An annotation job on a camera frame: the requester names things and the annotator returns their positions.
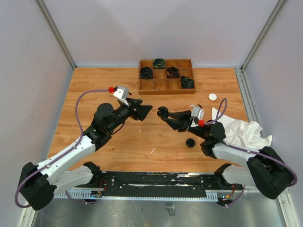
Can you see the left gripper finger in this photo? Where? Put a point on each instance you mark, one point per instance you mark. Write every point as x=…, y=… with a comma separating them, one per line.
x=142, y=111
x=134, y=103

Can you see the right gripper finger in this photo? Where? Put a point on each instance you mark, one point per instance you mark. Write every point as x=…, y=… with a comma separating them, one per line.
x=178, y=124
x=180, y=116

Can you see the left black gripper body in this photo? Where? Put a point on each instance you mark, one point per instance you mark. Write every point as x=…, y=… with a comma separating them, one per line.
x=123, y=112

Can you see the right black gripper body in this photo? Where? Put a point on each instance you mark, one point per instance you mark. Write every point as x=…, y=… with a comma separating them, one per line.
x=198, y=131

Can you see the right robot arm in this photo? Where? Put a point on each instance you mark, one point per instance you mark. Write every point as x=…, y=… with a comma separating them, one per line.
x=260, y=168

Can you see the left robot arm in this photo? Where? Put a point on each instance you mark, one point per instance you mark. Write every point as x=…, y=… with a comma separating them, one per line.
x=40, y=183

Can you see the white charging case right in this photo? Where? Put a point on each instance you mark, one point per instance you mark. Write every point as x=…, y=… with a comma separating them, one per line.
x=212, y=97

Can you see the wooden compartment tray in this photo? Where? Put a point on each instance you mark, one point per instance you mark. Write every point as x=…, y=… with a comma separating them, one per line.
x=166, y=77

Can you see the crumpled white cloth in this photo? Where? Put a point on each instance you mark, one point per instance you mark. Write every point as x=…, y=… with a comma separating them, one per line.
x=244, y=134

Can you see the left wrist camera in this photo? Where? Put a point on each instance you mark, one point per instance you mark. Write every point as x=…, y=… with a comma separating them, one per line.
x=121, y=94

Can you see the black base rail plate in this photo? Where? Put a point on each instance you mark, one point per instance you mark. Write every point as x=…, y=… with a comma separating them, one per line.
x=157, y=184

